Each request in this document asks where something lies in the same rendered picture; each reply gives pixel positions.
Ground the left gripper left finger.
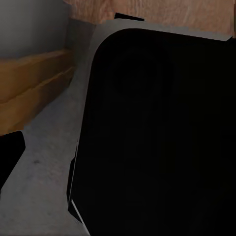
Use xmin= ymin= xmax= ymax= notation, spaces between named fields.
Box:
xmin=0 ymin=131 xmax=26 ymax=190

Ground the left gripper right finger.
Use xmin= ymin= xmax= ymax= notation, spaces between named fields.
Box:
xmin=220 ymin=131 xmax=236 ymax=170

